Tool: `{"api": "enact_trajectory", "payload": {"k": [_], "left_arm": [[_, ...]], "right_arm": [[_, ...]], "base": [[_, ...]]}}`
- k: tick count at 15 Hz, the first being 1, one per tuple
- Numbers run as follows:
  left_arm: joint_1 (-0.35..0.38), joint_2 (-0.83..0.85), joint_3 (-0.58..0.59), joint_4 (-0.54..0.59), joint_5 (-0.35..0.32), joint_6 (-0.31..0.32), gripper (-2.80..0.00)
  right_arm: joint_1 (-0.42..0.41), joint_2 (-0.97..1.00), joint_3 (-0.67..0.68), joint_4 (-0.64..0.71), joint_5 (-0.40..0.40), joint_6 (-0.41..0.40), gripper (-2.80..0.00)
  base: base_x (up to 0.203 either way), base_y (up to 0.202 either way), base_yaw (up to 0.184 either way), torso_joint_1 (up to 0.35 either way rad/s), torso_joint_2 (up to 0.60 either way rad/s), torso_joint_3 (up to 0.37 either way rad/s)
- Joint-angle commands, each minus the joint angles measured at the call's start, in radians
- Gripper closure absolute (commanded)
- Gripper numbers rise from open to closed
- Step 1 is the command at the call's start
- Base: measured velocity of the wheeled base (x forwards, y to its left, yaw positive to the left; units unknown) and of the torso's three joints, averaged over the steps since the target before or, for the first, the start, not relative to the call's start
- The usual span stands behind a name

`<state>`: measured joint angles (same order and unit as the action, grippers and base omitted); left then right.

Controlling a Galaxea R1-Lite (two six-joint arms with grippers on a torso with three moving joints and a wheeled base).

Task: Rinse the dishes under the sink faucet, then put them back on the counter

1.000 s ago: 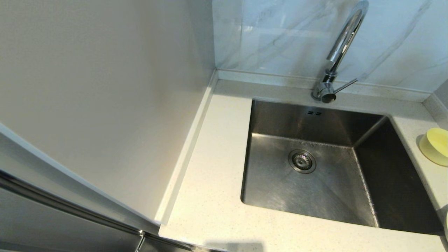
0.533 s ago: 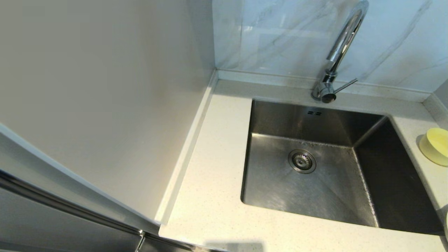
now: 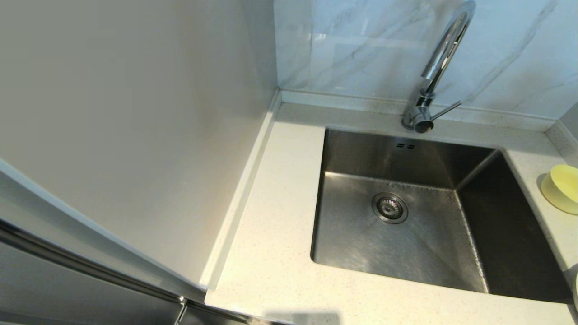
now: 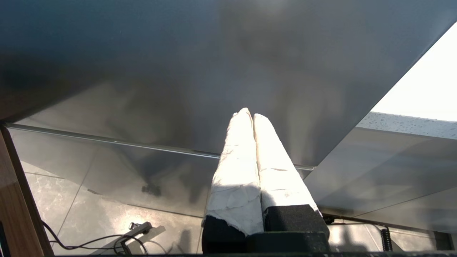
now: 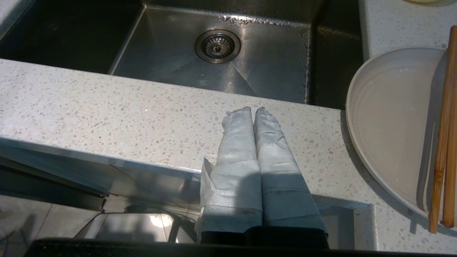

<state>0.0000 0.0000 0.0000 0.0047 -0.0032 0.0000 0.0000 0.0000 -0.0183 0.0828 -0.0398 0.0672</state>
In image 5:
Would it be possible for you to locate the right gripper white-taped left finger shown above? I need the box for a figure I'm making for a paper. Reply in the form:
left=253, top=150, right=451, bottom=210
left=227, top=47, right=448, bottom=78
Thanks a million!
left=196, top=106, right=263, bottom=244

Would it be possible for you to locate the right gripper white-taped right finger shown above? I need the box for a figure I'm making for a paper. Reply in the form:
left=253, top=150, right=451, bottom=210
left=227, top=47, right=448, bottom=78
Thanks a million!
left=253, top=106, right=328, bottom=236

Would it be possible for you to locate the wooden chopstick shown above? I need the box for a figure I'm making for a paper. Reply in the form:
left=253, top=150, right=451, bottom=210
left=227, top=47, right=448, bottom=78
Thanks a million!
left=428, top=25, right=457, bottom=234
left=442, top=96, right=457, bottom=229

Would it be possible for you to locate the beige round plate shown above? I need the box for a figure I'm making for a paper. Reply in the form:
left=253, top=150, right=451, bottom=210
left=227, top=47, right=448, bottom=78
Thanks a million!
left=345, top=46, right=457, bottom=229

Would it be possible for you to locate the stainless steel sink basin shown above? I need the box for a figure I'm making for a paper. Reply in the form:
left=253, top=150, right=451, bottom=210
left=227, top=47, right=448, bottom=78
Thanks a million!
left=0, top=0, right=364, bottom=110

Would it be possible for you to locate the round metal drain strainer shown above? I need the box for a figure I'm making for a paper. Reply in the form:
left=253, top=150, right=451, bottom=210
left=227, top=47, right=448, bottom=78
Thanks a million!
left=195, top=29, right=241, bottom=64

